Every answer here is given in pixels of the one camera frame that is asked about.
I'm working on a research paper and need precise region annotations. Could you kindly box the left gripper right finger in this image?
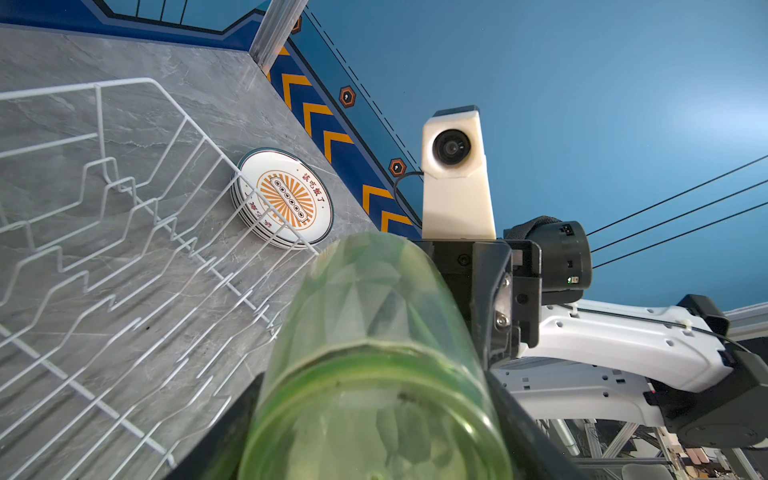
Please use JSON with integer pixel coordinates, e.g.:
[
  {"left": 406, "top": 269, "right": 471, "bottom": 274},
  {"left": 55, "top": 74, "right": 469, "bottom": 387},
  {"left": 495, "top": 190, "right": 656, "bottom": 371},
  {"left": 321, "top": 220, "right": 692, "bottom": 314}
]
[{"left": 485, "top": 371, "right": 588, "bottom": 480}]

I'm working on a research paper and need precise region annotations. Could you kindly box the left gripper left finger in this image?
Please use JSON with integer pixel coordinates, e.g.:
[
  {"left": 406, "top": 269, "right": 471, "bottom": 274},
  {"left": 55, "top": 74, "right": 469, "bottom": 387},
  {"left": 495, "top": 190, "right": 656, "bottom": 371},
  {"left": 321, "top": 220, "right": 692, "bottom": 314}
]
[{"left": 164, "top": 373, "right": 264, "bottom": 480}]

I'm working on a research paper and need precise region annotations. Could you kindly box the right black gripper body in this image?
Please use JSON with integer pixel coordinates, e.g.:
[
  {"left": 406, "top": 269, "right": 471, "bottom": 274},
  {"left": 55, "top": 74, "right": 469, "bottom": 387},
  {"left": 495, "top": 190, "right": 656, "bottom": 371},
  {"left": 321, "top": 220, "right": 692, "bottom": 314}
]
[{"left": 415, "top": 239, "right": 543, "bottom": 369}]

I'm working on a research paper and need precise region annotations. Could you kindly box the green glass cup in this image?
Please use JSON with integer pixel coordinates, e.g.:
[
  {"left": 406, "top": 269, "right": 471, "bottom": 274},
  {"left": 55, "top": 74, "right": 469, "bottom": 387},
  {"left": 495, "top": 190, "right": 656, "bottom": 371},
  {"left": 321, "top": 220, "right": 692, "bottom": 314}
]
[{"left": 238, "top": 231, "right": 513, "bottom": 479}]

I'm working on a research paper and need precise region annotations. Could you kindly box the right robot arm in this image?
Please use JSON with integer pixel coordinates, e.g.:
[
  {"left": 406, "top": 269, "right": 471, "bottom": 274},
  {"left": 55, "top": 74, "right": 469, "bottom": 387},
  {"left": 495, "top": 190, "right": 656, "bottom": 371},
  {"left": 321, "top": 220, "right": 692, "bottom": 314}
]
[{"left": 420, "top": 217, "right": 767, "bottom": 448}]

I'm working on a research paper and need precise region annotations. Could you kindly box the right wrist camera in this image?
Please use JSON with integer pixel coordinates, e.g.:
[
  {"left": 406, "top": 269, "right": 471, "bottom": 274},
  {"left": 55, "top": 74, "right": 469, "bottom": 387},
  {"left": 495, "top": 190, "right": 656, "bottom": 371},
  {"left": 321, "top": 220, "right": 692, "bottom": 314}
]
[{"left": 421, "top": 105, "right": 497, "bottom": 240}]

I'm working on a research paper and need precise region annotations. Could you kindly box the white wire dish rack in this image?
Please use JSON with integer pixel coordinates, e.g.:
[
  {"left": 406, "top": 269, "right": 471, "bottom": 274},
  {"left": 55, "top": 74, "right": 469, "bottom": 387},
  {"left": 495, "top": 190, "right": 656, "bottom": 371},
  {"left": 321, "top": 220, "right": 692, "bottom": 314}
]
[{"left": 1, "top": 78, "right": 317, "bottom": 479}]

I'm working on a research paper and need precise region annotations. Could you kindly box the right aluminium corner post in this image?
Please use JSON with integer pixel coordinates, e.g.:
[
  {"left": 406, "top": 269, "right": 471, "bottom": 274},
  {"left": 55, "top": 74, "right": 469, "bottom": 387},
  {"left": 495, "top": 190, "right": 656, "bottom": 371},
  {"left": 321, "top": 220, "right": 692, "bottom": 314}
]
[{"left": 249, "top": 0, "right": 308, "bottom": 75}]

